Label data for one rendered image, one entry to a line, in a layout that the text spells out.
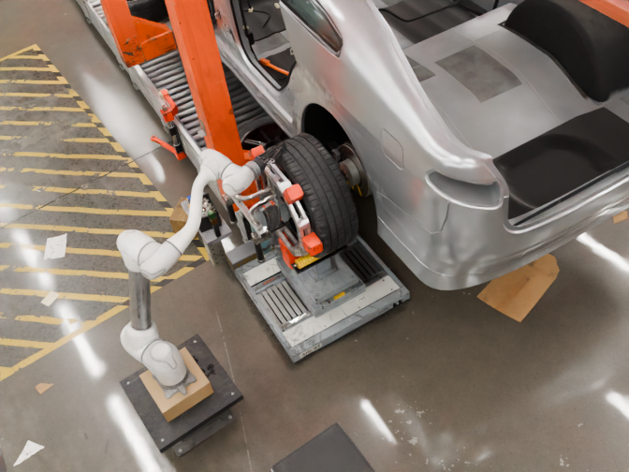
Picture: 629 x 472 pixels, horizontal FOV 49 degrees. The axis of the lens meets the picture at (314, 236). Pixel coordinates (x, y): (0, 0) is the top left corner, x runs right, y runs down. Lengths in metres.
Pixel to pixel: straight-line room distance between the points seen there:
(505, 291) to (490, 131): 1.03
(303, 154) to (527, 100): 1.39
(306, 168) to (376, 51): 0.72
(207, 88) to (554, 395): 2.49
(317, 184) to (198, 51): 0.88
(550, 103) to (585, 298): 1.19
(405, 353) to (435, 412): 0.41
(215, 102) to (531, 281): 2.21
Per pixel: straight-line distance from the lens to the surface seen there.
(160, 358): 3.52
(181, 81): 5.90
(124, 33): 5.61
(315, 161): 3.52
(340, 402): 3.98
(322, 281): 4.18
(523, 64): 4.35
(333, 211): 3.49
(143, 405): 3.86
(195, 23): 3.49
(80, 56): 7.14
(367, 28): 3.21
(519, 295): 4.41
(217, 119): 3.80
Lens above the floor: 3.50
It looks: 48 degrees down
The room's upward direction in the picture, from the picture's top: 9 degrees counter-clockwise
